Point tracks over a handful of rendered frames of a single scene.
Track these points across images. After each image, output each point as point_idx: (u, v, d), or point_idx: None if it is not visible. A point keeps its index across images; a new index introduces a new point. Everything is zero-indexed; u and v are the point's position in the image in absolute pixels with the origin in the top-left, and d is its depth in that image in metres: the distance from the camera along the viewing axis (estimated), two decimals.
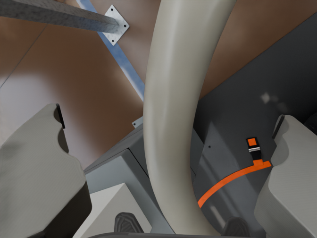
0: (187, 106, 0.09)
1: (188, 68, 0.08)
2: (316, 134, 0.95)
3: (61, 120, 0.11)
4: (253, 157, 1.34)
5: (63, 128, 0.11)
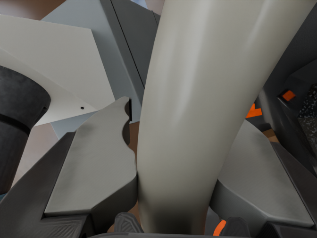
0: (210, 172, 0.05)
1: (220, 118, 0.04)
2: None
3: (129, 113, 0.12)
4: None
5: (130, 121, 0.12)
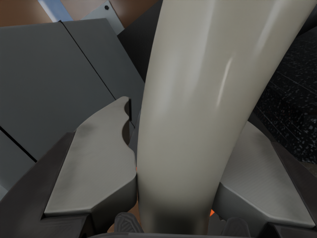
0: (213, 176, 0.05)
1: (222, 122, 0.04)
2: (306, 59, 0.66)
3: (129, 113, 0.12)
4: None
5: (130, 121, 0.12)
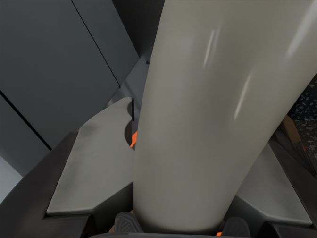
0: (221, 208, 0.05)
1: (237, 154, 0.03)
2: None
3: (132, 113, 0.12)
4: None
5: (133, 121, 0.12)
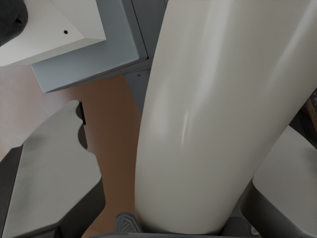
0: (225, 213, 0.04)
1: (241, 159, 0.03)
2: None
3: (82, 116, 0.11)
4: None
5: (84, 124, 0.12)
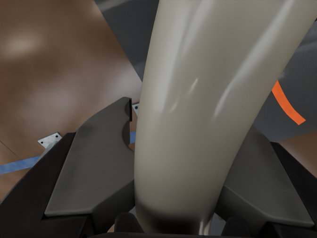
0: None
1: None
2: None
3: (130, 114, 0.12)
4: None
5: (130, 121, 0.12)
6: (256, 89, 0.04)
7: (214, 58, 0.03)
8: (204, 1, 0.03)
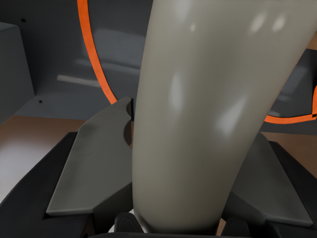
0: None
1: None
2: None
3: (131, 113, 0.12)
4: None
5: (132, 121, 0.12)
6: (270, 84, 0.03)
7: (222, 49, 0.03)
8: None
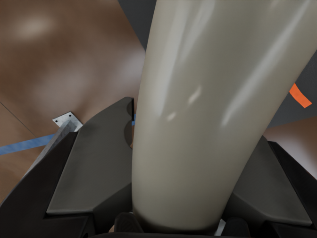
0: None
1: None
2: None
3: (132, 113, 0.12)
4: None
5: (133, 121, 0.12)
6: (273, 92, 0.03)
7: (224, 56, 0.03)
8: None
